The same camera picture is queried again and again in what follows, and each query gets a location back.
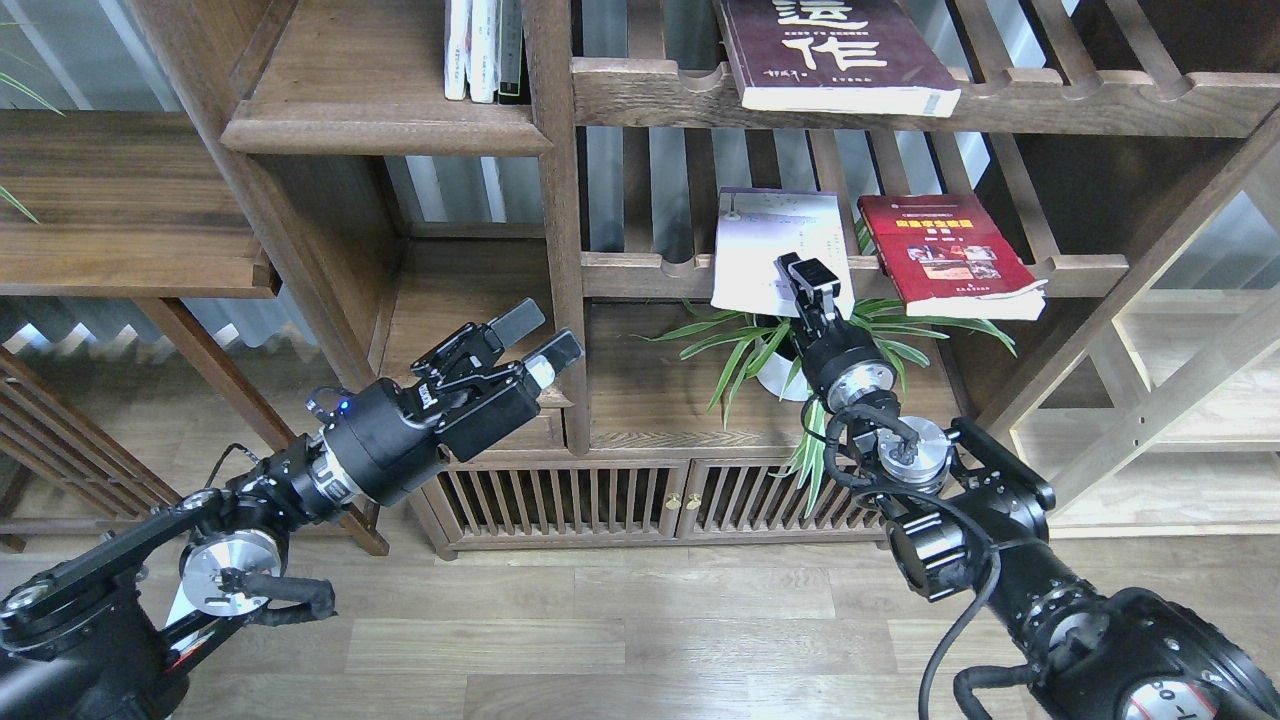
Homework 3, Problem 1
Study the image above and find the white plant pot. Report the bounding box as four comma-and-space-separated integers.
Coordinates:
749, 314, 812, 402

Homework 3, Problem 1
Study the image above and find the dark wooden bookshelf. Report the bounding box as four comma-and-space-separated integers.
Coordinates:
125, 0, 1280, 561

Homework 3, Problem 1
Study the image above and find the dark upright book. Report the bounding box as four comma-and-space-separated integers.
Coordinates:
495, 0, 531, 105

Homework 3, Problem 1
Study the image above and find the left slatted cabinet door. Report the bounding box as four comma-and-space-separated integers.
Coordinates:
412, 460, 689, 550

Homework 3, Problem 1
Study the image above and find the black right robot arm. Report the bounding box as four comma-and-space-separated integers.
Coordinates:
776, 252, 1279, 719

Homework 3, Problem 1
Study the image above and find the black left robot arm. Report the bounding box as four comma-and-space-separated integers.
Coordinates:
1, 299, 584, 719

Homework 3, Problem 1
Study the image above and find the white paperback book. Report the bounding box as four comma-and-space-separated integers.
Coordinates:
710, 187, 855, 318

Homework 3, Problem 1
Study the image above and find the white upright book middle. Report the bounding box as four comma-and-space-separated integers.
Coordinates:
466, 0, 499, 104

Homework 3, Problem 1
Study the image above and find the green spider plant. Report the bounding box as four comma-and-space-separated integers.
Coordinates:
658, 299, 1015, 510

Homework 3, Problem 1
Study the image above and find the dark wooden side shelf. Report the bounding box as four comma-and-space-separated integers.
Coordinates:
0, 108, 390, 557

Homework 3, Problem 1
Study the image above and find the dark slatted wooden panel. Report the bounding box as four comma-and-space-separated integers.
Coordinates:
1, 348, 182, 552

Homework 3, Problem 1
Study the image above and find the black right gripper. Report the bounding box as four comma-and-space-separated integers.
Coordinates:
777, 252, 897, 413

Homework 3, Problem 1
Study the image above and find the red paperback book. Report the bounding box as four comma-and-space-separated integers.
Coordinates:
858, 193, 1044, 322

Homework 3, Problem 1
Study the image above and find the right slatted cabinet door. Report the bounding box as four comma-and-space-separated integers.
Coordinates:
675, 457, 883, 544

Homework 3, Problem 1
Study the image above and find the light wooden rack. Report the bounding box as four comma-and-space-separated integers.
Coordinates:
1010, 156, 1279, 538

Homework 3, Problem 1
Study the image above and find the dark maroon book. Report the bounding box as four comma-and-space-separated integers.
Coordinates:
716, 1, 961, 118

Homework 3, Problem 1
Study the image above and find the white upright book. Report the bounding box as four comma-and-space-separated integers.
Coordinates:
466, 0, 499, 104
443, 0, 472, 101

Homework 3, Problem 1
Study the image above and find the white upright book left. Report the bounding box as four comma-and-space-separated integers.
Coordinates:
443, 0, 472, 101

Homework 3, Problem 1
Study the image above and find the slatted cabinet door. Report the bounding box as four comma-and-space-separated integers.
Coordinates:
412, 460, 689, 550
675, 457, 883, 544

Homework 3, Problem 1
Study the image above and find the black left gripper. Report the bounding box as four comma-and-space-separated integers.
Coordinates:
320, 299, 584, 506

